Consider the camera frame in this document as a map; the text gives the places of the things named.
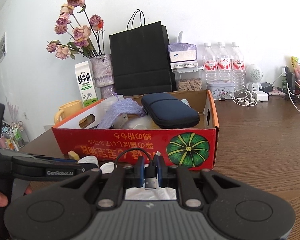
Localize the left water bottle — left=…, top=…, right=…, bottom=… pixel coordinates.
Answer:
left=202, top=43, right=218, bottom=82

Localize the white metal tin box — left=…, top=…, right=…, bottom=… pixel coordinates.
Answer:
left=206, top=80, right=235, bottom=100

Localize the white green milk carton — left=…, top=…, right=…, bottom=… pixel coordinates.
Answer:
left=75, top=61, right=98, bottom=107

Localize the purple tissue pack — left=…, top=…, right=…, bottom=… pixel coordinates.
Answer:
left=167, top=31, right=197, bottom=63

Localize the white flat box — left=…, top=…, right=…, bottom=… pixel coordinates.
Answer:
left=170, top=60, right=198, bottom=69

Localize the white robot figurine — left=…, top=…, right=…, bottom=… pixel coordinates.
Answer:
left=245, top=64, right=263, bottom=92

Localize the yellow eraser block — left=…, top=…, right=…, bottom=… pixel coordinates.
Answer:
left=68, top=151, right=80, bottom=161

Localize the white charger adapter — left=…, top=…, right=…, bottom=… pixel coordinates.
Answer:
left=251, top=91, right=269, bottom=102

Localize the middle water bottle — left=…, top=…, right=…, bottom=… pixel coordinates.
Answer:
left=216, top=42, right=231, bottom=81

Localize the wire storage rack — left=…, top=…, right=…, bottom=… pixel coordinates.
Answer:
left=1, top=121, right=30, bottom=152

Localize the clear seed container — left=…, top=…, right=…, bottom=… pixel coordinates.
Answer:
left=173, top=67, right=203, bottom=92

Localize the large white ribbed lid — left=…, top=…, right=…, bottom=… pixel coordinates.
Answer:
left=78, top=155, right=99, bottom=168

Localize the right water bottle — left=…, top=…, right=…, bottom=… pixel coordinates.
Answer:
left=231, top=42, right=245, bottom=89

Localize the black power adapter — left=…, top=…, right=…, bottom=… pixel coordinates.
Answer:
left=261, top=82, right=273, bottom=94

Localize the white earphones cable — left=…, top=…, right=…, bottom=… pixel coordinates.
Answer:
left=230, top=86, right=265, bottom=106

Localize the white tissue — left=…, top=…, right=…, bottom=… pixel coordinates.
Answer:
left=125, top=187, right=177, bottom=201

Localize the dark blue zip case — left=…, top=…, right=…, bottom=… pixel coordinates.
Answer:
left=141, top=93, right=200, bottom=129

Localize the water bottle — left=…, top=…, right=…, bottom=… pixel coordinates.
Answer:
left=231, top=42, right=245, bottom=89
left=202, top=43, right=218, bottom=82
left=216, top=42, right=231, bottom=81

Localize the red orange cardboard box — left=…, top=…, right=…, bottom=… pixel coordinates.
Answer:
left=52, top=90, right=219, bottom=171

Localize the black paper shopping bag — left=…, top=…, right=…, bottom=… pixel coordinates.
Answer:
left=109, top=9, right=177, bottom=96

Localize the black usb cable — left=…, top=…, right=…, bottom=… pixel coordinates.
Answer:
left=114, top=149, right=166, bottom=190

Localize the dried pink rose bouquet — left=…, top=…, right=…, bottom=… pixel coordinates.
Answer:
left=46, top=0, right=105, bottom=60

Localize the small white bottle cap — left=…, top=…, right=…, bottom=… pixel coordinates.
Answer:
left=100, top=162, right=115, bottom=174

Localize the purple fabric pouch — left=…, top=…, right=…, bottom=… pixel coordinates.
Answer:
left=97, top=98, right=146, bottom=129

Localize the yellow ceramic mug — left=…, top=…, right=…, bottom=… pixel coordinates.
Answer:
left=54, top=100, right=83, bottom=124

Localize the purple textured vase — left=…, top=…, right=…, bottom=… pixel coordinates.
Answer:
left=91, top=54, right=115, bottom=99

